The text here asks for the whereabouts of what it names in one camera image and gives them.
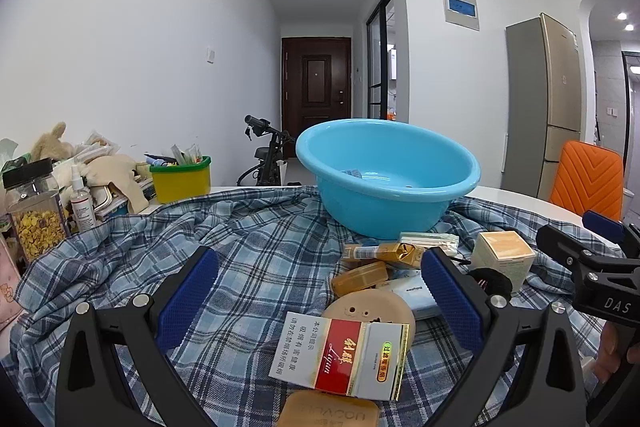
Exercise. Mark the beige plush toy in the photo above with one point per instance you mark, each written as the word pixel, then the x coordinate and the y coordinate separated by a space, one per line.
pixel 117 174

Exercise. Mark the pink printed pouch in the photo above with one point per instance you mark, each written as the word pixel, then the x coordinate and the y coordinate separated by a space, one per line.
pixel 7 292

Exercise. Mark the person's right hand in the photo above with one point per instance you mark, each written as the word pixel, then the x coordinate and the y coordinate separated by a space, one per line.
pixel 606 352

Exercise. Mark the bundle of pens and packets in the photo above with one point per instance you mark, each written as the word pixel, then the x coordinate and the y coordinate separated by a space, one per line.
pixel 175 154

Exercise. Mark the black hair scrunchie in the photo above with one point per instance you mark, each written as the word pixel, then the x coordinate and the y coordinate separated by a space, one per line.
pixel 495 282

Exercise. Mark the red white cigarette box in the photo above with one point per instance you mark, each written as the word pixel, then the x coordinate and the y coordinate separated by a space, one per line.
pixel 345 357

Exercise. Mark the green white packet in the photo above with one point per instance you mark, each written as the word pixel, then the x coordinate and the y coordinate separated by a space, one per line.
pixel 12 154

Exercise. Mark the yellow bin with green rim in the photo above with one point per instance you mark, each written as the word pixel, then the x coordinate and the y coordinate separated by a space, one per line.
pixel 180 184

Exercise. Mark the small amber plastic box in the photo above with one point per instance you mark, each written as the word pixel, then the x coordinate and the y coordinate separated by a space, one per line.
pixel 357 279

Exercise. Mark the dark brown entrance door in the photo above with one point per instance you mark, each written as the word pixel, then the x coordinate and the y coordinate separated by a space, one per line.
pixel 315 77

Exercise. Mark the orange quilted chair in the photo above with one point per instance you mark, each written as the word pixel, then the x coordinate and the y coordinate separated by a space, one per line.
pixel 585 177

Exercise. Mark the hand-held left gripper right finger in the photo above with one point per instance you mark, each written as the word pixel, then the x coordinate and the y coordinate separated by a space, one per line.
pixel 450 302

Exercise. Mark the cream square carton box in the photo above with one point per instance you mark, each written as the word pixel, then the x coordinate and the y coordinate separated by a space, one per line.
pixel 500 257

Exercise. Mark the round beige soap dish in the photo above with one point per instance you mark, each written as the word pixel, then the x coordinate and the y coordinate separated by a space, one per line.
pixel 370 304

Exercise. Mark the white spray bottle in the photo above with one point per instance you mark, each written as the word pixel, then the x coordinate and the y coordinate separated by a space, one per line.
pixel 82 207

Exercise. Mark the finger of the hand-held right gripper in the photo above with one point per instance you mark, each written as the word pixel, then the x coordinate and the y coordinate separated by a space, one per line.
pixel 602 223
pixel 555 239

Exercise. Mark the blue plastic basin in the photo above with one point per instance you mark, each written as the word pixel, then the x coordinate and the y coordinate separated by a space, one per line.
pixel 380 207

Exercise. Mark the black bicycle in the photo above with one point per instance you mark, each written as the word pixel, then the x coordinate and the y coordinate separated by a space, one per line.
pixel 267 157

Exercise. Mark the gold grey refrigerator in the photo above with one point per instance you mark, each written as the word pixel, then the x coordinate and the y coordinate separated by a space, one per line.
pixel 545 107

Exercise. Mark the cereal jar with black lid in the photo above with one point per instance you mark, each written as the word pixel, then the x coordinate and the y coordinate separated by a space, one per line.
pixel 35 227

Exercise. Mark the gold brown packet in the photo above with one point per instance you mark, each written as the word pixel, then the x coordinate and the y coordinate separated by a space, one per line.
pixel 395 254

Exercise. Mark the clear plastic packets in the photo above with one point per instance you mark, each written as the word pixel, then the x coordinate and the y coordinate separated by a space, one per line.
pixel 97 144

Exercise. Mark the cotton swab pack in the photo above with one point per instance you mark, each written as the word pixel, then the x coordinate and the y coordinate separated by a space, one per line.
pixel 430 239

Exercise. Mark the blue plaid cloth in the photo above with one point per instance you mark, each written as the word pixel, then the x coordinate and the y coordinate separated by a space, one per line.
pixel 240 247

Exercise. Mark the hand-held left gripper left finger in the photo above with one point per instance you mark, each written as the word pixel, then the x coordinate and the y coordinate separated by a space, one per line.
pixel 190 299

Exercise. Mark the light blue tissue pack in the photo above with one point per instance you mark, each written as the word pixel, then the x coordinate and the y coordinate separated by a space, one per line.
pixel 412 296

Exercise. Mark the black framed glass door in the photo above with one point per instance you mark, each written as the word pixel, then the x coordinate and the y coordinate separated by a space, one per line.
pixel 375 67

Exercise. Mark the tan rounded soap box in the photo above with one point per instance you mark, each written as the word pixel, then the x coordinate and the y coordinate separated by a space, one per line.
pixel 330 412

